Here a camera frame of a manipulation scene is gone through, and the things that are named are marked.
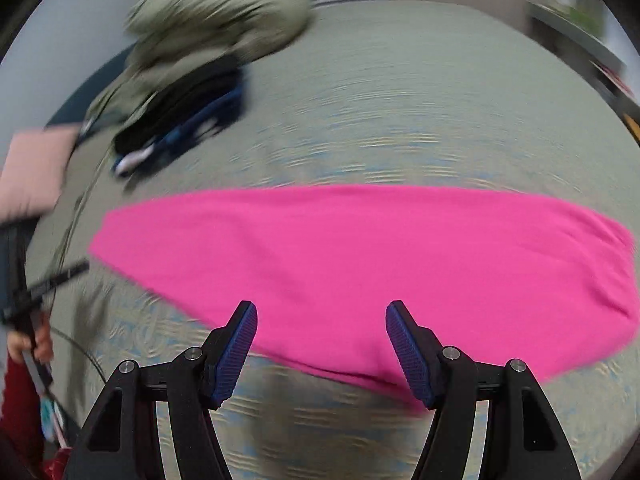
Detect grey-green patterned bed cover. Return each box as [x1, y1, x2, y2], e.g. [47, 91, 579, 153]
[24, 0, 640, 480]

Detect olive green garment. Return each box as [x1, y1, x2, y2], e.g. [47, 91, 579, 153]
[85, 0, 319, 126]

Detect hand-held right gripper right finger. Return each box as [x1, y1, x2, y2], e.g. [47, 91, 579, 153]
[385, 301, 583, 480]

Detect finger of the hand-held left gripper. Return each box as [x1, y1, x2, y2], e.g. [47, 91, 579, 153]
[27, 259, 91, 301]

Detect black and navy clothing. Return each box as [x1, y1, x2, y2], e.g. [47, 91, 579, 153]
[111, 55, 247, 179]

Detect thin black cable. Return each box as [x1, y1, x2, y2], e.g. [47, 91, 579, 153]
[49, 326, 107, 382]

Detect person's left hand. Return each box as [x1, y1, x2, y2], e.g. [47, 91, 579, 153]
[7, 327, 55, 365]

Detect pink pants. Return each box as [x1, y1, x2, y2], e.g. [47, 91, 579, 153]
[89, 185, 640, 413]

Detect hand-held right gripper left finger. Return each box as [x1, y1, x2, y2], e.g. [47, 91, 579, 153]
[62, 301, 259, 480]

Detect pale pink pillow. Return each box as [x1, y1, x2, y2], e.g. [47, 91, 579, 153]
[0, 127, 82, 224]

